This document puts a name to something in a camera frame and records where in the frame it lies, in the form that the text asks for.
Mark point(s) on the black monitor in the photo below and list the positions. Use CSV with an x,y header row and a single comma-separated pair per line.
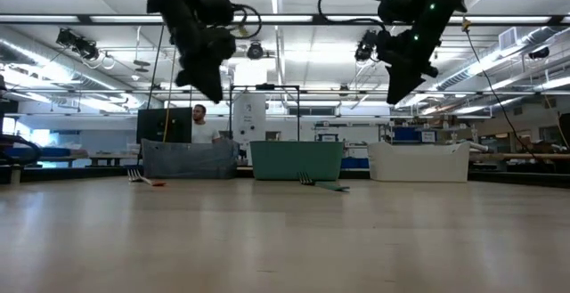
x,y
153,126

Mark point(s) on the blue storage box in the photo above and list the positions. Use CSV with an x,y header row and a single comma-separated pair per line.
x,y
354,163

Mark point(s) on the black ceiling spotlight cluster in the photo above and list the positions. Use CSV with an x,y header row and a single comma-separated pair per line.
x,y
80,46

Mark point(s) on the black round ceiling lamp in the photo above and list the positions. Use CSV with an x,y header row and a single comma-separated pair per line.
x,y
255,51

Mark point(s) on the person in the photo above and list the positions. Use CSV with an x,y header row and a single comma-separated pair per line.
x,y
202,132

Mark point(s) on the background work table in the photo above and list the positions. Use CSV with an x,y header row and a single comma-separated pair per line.
x,y
111,157

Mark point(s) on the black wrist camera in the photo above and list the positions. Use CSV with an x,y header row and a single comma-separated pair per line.
x,y
214,5
396,3

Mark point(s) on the black ceiling fixture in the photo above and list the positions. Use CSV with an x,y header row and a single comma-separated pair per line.
x,y
539,52

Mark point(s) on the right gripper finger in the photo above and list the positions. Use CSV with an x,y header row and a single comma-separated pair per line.
x,y
412,79
394,86

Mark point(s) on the black table frame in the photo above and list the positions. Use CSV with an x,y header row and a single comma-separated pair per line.
x,y
53,173

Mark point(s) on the grey plastic bin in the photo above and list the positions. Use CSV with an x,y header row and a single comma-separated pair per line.
x,y
187,159

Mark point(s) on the wooden workbench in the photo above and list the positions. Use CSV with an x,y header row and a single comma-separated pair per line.
x,y
525,156

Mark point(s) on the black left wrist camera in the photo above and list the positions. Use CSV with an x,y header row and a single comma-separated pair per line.
x,y
214,5

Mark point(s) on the black ceiling camera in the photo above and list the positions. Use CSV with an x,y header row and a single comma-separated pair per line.
x,y
365,48

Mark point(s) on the black metal gantry frame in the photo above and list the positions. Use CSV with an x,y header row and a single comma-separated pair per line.
x,y
265,87

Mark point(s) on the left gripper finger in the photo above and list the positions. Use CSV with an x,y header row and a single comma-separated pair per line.
x,y
216,79
206,86

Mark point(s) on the white cylindrical tank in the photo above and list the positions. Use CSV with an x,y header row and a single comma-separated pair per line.
x,y
249,115

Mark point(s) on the blue storage bin white label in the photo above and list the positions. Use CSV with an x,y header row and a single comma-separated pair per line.
x,y
407,135

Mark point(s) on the white plastic bin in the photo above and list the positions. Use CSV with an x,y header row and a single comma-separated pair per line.
x,y
418,164

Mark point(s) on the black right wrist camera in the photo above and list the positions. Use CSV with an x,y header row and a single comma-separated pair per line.
x,y
396,3

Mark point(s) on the teal plastic bin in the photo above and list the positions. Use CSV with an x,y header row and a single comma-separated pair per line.
x,y
294,159

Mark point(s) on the overhead light bar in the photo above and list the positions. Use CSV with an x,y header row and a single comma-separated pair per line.
x,y
83,18

